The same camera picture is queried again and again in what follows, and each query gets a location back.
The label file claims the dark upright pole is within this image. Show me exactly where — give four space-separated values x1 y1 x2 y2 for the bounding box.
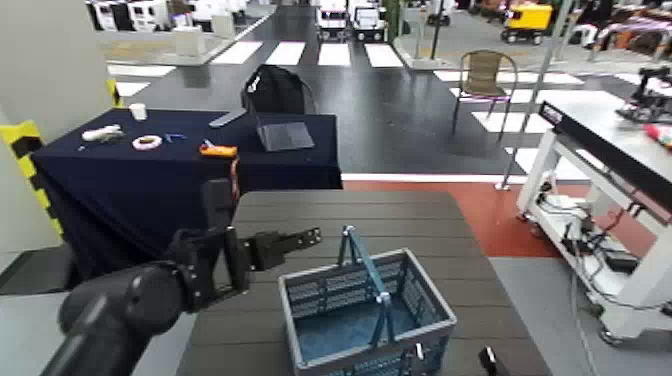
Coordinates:
429 0 446 60

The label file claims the red and green colourful object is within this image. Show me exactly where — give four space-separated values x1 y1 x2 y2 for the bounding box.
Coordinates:
643 122 672 150

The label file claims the white kiosk robot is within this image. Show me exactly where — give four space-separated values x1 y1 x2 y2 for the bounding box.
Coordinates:
127 0 160 33
85 0 120 33

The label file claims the white delivery vehicle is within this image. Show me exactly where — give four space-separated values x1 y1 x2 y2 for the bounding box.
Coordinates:
315 0 351 43
349 0 390 43

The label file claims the blue crate with grey rim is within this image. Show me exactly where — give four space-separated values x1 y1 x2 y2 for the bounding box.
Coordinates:
277 224 459 376

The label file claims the grey pedestal block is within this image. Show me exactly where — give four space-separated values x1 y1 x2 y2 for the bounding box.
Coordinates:
173 25 208 58
210 12 236 39

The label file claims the black backpack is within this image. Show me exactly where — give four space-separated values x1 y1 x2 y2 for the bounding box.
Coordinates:
240 63 319 117

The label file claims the slanted metal pole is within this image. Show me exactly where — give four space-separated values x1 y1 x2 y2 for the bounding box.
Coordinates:
494 0 575 192

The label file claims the white rolled cloth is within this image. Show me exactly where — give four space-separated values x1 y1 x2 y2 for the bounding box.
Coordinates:
80 123 125 143

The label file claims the orange hand tool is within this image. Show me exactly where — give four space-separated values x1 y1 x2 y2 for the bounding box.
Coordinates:
198 139 239 160

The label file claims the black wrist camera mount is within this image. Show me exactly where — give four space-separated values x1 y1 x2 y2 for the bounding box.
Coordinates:
201 178 239 232

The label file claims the dark grey laptop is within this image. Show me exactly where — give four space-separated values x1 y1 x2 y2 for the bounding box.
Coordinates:
246 102 317 153

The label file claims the yellow vehicle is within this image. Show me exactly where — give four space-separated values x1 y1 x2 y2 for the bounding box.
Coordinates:
500 2 555 46

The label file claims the black cable tangle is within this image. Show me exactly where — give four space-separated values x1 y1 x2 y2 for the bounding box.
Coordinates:
556 209 611 260

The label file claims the dark blue covered table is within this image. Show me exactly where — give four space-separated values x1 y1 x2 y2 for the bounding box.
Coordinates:
30 107 344 282

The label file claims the tan wicker chair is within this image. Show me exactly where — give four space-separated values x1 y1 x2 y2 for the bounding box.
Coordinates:
451 49 520 144

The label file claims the purple canopy stall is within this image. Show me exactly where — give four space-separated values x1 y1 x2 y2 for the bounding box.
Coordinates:
595 14 672 60

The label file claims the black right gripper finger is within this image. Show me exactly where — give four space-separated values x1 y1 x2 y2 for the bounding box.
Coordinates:
478 345 512 376

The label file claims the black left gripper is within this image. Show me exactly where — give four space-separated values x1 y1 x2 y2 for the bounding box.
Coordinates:
178 225 323 314

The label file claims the grey flat bar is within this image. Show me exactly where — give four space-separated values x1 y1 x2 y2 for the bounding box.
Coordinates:
208 108 248 129

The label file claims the black articulated device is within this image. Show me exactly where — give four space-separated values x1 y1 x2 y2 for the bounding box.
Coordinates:
615 64 672 125

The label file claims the white power adapter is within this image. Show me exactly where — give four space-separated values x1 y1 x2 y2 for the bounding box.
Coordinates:
545 193 592 212

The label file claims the green plant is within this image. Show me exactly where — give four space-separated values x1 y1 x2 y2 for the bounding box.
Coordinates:
384 0 404 44

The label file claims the yellow and black hazard stripe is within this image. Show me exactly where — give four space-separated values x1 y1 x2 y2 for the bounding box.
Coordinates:
0 119 65 239
106 77 126 110

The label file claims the white and pink tape roll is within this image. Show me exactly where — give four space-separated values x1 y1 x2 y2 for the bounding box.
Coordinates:
131 134 164 152

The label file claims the red cable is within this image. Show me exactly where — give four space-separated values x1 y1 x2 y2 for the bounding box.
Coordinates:
229 156 242 205

